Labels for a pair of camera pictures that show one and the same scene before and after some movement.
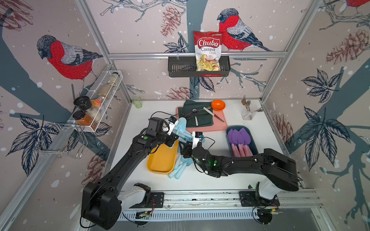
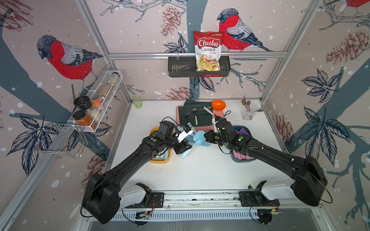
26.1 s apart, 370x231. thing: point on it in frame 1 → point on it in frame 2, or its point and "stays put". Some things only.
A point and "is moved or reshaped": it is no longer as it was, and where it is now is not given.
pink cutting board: [219, 122] stays put
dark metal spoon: [194, 110] stays put
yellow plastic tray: [163, 159] is moved or reshaped
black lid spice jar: [84, 102] stays put
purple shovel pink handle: [230, 139] is moved or reshaped
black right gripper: [187, 149] → [209, 138]
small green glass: [137, 102] stays put
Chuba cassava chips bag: [207, 45] stays put
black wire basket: [185, 66] stays put
